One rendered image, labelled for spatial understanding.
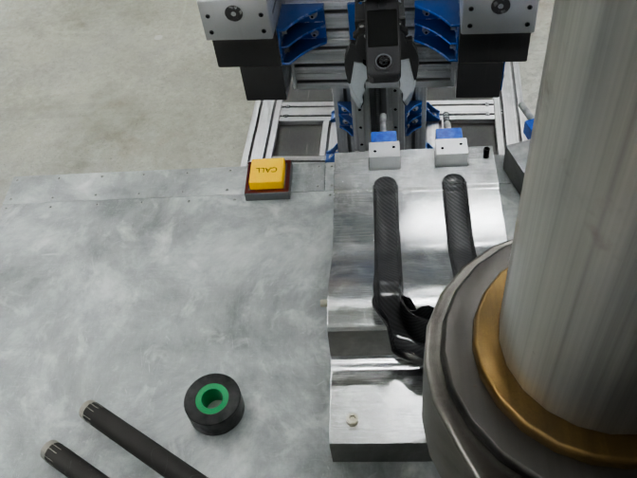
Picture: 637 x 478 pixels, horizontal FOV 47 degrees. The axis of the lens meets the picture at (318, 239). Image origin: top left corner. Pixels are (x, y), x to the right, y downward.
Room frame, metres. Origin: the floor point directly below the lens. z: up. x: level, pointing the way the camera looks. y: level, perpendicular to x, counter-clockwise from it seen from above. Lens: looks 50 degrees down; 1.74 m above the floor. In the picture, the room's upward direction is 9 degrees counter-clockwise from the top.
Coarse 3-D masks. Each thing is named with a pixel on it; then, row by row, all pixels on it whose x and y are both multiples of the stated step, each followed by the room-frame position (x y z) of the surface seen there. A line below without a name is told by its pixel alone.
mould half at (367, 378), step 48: (336, 192) 0.80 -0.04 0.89; (432, 192) 0.77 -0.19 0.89; (480, 192) 0.75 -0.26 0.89; (336, 240) 0.70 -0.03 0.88; (432, 240) 0.68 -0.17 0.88; (480, 240) 0.66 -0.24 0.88; (336, 288) 0.58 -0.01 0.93; (432, 288) 0.56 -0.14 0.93; (336, 336) 0.51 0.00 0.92; (384, 336) 0.51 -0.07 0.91; (336, 384) 0.47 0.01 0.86; (384, 384) 0.46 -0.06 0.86; (336, 432) 0.41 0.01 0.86; (384, 432) 0.40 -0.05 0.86
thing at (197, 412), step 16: (192, 384) 0.52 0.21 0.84; (208, 384) 0.52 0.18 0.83; (224, 384) 0.51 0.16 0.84; (192, 400) 0.50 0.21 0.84; (208, 400) 0.51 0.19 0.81; (224, 400) 0.49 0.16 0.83; (240, 400) 0.49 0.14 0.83; (192, 416) 0.47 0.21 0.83; (208, 416) 0.47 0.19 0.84; (224, 416) 0.46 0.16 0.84; (240, 416) 0.47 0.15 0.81; (208, 432) 0.46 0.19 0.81; (224, 432) 0.46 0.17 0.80
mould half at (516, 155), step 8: (512, 144) 0.88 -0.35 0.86; (520, 144) 0.88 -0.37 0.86; (528, 144) 0.87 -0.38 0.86; (512, 152) 0.86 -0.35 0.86; (520, 152) 0.86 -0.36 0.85; (504, 160) 0.88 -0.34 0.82; (512, 160) 0.85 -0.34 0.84; (520, 160) 0.84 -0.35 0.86; (504, 168) 0.87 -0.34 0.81; (512, 168) 0.85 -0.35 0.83; (520, 168) 0.82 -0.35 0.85; (512, 176) 0.84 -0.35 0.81; (520, 176) 0.82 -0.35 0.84; (520, 184) 0.81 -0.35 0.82; (520, 192) 0.81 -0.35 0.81
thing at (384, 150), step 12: (384, 120) 0.94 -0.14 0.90; (372, 132) 0.91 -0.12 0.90; (384, 132) 0.90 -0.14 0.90; (372, 144) 0.86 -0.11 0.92; (384, 144) 0.86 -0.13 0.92; (396, 144) 0.86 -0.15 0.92; (372, 156) 0.84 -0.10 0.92; (384, 156) 0.83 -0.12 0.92; (396, 156) 0.83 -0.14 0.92; (372, 168) 0.84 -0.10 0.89; (384, 168) 0.83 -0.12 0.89; (396, 168) 0.83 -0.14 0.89
